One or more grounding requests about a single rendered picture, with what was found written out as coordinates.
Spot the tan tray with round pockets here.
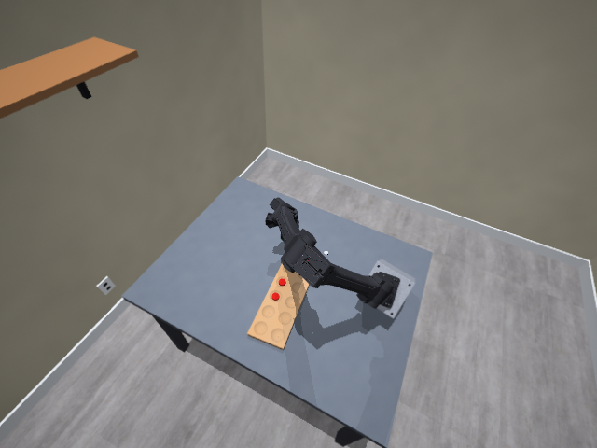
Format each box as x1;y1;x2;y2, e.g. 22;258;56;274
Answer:
247;263;309;350

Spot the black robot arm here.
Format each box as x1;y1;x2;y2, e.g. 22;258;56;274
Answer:
266;198;400;309

